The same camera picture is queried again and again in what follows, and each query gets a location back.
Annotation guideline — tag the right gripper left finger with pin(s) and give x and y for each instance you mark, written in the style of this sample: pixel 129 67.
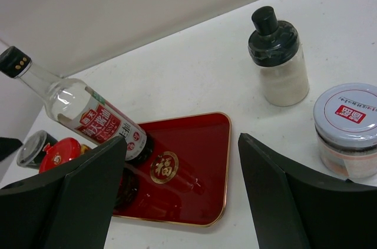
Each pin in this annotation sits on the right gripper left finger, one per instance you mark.
pixel 69 206

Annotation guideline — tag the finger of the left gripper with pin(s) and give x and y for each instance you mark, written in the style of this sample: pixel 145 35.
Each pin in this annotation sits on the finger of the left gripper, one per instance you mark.
pixel 8 146

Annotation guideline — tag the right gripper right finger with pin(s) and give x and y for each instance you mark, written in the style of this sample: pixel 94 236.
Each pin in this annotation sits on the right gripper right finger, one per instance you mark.
pixel 294 206

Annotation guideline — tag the clear lid white shaker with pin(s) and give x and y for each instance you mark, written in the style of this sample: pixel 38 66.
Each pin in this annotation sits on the clear lid white shaker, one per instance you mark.
pixel 31 154

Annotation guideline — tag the red lid sauce jar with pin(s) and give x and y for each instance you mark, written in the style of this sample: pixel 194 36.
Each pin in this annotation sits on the red lid sauce jar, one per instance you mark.
pixel 63 151

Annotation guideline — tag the soy sauce glass bottle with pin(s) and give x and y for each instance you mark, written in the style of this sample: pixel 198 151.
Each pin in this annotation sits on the soy sauce glass bottle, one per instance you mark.
pixel 75 105

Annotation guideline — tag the jar with white lid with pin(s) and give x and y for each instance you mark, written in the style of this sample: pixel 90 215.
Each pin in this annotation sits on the jar with white lid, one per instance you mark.
pixel 345 124

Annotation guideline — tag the red rectangular tray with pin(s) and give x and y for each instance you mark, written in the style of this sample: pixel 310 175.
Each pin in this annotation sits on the red rectangular tray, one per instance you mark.
pixel 184 182

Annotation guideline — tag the white powder shaker black cap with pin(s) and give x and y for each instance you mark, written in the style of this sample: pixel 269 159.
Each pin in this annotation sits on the white powder shaker black cap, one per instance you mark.
pixel 276 49

